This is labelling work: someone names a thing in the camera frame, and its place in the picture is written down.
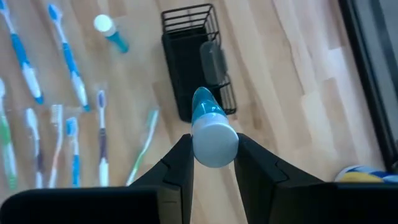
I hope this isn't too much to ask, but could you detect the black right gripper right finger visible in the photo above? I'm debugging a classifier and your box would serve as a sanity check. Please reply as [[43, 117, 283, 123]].
[[233, 133, 324, 224]]

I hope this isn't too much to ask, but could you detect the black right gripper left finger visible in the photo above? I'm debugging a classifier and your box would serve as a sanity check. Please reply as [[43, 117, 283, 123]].
[[129, 133, 195, 224]]

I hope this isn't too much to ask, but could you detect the teal toothpaste tube white cap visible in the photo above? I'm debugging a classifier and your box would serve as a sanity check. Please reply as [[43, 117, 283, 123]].
[[190, 86, 240, 169], [93, 14, 130, 54]]

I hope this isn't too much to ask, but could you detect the blue white toothbrush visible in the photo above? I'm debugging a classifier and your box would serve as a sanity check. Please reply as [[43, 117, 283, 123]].
[[0, 0, 45, 106], [47, 3, 91, 113], [65, 116, 82, 189]]

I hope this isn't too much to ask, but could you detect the orange white toothbrush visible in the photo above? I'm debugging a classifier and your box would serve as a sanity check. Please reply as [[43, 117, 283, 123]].
[[47, 104, 65, 189]]

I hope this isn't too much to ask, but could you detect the Lysol wipes canister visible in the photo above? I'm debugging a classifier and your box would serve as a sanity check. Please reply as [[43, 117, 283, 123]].
[[334, 164, 398, 184]]

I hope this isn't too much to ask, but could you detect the green white wrapped toothbrush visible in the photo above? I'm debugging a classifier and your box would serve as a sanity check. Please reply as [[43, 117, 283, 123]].
[[0, 77, 19, 191]]

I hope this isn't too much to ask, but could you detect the black wire caddy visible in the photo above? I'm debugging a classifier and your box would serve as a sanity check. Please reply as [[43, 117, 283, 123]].
[[160, 2, 238, 123]]

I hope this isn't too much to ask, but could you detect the black aluminium table frame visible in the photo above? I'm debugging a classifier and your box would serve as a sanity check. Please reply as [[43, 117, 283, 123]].
[[338, 0, 398, 174]]

